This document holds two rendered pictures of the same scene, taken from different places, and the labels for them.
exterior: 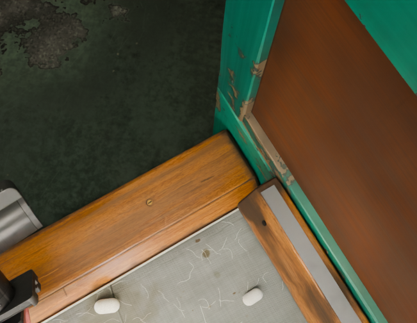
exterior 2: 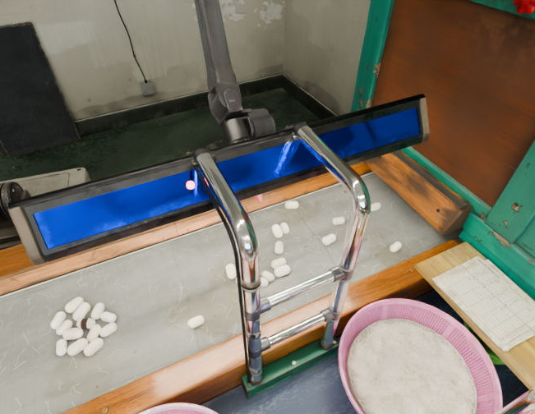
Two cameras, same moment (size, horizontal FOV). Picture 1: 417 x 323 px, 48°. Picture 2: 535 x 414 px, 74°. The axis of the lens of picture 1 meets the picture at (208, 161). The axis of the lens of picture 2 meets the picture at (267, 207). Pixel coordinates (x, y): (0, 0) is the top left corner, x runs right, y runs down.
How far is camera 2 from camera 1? 0.70 m
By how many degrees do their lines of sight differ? 30
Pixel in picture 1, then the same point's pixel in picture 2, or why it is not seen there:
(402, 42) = not seen: outside the picture
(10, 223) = (264, 121)
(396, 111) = (438, 17)
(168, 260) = (325, 192)
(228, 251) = not seen: hidden behind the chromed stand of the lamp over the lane
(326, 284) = (418, 170)
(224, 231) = not seen: hidden behind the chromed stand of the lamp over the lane
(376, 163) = (435, 57)
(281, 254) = (391, 168)
